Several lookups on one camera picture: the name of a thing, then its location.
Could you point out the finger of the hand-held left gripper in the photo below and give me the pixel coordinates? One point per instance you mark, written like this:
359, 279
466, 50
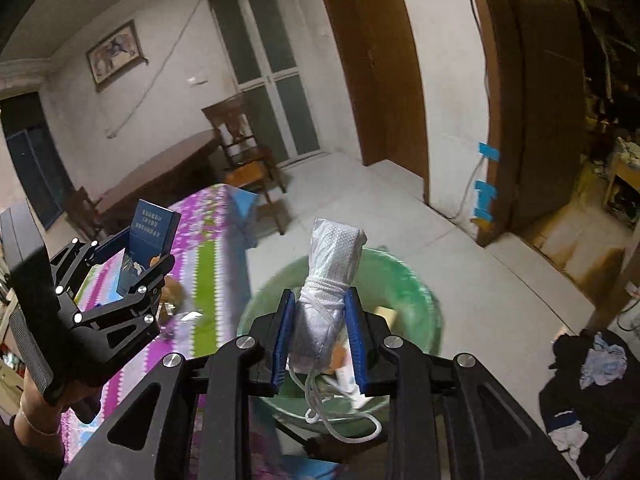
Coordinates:
100, 255
150, 275

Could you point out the person's left hand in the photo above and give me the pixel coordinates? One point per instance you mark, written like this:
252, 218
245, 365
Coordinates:
75, 395

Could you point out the dark wooden chair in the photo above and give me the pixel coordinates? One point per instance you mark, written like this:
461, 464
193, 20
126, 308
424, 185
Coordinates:
82, 210
245, 145

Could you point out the green plastic basin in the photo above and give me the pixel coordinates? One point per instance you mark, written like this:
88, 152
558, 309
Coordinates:
400, 285

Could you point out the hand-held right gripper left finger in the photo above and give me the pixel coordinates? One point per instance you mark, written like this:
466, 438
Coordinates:
285, 340

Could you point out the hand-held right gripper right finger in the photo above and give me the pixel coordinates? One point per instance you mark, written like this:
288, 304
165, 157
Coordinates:
355, 345

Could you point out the striped floral tablecloth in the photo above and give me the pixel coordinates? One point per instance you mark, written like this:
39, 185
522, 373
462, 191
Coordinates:
210, 270

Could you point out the framed wall picture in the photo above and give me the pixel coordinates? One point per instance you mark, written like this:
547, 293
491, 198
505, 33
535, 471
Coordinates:
116, 52

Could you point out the blue tape piece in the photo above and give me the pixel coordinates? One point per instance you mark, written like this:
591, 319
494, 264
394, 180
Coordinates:
488, 150
485, 197

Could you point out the pile of dark clothes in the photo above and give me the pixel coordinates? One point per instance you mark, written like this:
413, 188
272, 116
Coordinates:
585, 385

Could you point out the brown wooden door frame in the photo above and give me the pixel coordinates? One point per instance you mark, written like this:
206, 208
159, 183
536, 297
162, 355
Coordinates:
530, 95

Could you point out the dark wooden dining table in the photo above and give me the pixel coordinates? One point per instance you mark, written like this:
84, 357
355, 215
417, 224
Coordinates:
165, 165

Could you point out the frosted glass double door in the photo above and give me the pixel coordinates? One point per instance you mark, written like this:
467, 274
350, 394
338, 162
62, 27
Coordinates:
270, 75

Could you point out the dark blue box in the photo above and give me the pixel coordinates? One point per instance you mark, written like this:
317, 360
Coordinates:
147, 245

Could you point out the dark window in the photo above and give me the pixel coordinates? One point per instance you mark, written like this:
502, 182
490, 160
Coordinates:
35, 160

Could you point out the white face mask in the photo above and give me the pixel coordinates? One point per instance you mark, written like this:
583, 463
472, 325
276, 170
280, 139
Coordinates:
325, 285

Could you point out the brown wooden door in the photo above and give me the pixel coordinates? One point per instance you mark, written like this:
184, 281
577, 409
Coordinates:
385, 60

